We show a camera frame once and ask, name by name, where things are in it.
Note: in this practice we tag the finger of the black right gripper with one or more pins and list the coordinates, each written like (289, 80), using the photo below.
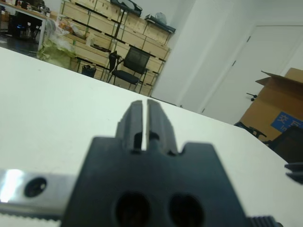
(297, 177)
(296, 166)

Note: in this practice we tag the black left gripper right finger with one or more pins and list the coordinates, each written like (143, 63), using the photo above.
(161, 127)

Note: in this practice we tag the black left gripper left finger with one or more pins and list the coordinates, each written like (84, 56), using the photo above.
(132, 125)

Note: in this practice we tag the brown cardboard box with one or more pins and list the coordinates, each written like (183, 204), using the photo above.
(272, 104)

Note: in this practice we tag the black mesh chair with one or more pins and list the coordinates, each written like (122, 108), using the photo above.
(136, 61)

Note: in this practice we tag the black waste bin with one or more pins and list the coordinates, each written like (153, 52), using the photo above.
(88, 71)

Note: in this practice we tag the white door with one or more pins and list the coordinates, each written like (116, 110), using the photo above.
(236, 71)

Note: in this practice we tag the dark flat case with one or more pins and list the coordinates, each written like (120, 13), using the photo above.
(165, 27)

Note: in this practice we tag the yellow-green plastic bag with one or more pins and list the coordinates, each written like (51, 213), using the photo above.
(54, 53)

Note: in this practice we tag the wooden crate stack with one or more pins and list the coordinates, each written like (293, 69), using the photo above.
(99, 21)

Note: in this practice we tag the white framed desk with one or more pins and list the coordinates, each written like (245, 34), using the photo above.
(41, 26)

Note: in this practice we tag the small black wall knob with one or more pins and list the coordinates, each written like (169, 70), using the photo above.
(252, 96)

